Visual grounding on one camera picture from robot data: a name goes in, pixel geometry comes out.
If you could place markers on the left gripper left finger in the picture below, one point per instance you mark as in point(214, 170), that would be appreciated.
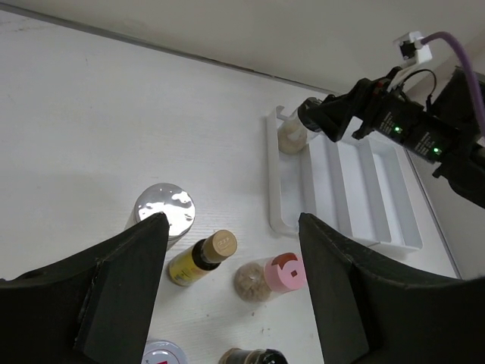
point(93, 307)

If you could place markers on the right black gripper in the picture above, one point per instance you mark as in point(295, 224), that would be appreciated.
point(388, 113)

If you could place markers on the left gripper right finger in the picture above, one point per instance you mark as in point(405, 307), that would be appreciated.
point(370, 308)

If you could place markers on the black knob lid jar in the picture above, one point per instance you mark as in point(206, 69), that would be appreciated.
point(298, 129)

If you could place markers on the pink lid spice jar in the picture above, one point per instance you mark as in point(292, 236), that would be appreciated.
point(262, 280)

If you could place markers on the yellow label small bottle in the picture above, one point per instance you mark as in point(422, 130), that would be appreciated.
point(203, 257)

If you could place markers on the black lid pepper jar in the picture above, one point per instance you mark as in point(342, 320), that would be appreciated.
point(259, 356)

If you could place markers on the rear red label lid jar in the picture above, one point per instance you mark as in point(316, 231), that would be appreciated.
point(163, 352)

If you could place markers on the white compartment tray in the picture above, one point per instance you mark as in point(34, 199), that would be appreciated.
point(360, 188)

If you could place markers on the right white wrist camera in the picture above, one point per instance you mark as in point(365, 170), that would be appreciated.
point(412, 52)

